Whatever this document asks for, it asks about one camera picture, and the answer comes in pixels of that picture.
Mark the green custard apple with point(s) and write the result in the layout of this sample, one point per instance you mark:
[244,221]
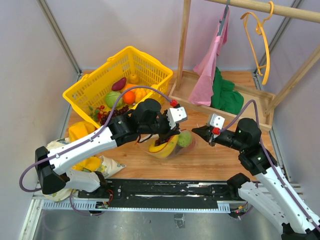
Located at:
[185,139]

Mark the yellow bell pepper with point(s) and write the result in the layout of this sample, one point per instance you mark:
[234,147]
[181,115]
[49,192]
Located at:
[140,93]

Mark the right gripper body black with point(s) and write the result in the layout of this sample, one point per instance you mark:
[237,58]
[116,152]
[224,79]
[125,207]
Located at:
[226,138]

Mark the wooden clothes rack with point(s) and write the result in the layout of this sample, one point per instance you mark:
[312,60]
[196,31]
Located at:
[266,102]

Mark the clear zip top bag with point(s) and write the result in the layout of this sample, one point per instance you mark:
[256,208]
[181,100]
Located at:
[144,142]

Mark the orange mango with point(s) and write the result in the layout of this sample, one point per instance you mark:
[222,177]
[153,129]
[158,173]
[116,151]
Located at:
[127,86]

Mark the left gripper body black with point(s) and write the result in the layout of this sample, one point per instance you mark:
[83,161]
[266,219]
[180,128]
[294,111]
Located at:
[161,125]

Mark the green round fruit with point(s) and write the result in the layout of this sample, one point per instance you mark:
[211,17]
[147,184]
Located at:
[111,97]

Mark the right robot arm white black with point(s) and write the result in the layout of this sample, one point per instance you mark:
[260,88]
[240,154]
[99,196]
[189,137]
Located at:
[284,209]

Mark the cherry sprig with leaves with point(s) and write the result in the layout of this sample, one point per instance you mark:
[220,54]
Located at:
[97,113]

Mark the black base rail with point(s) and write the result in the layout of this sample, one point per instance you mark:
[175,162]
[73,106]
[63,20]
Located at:
[166,195]

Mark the pink shirt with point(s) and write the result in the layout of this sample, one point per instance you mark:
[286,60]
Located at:
[203,89]

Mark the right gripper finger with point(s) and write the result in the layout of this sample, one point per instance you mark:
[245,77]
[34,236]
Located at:
[207,138]
[203,131]

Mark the yellow plastic basket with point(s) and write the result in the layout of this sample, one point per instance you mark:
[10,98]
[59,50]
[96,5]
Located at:
[90,91]

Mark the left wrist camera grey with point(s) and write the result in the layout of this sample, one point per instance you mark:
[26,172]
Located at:
[176,114]

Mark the purple sweet potato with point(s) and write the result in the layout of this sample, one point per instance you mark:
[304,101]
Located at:
[119,85]

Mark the orange fruit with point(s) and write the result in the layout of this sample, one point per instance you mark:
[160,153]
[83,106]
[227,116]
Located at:
[129,97]

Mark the yellow banana bunch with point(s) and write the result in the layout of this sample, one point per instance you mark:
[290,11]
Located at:
[164,150]

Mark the patterned yellow white cloth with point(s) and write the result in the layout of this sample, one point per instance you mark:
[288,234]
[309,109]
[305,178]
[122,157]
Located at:
[107,166]

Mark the green cloth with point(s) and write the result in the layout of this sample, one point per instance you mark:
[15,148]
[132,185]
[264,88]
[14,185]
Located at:
[224,97]

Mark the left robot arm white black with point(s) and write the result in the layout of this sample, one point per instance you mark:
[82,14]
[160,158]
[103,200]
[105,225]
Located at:
[54,167]

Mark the grey clothes hanger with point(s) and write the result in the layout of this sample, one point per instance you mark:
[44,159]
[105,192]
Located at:
[223,20]

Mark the dark grape bunch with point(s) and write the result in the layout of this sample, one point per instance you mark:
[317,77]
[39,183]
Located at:
[159,142]

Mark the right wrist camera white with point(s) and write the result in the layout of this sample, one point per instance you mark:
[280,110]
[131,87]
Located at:
[215,123]

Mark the black grape bunch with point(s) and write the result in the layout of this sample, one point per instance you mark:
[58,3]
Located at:
[117,112]

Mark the yellow pear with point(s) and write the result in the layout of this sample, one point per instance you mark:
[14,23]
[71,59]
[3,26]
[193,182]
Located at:
[133,78]

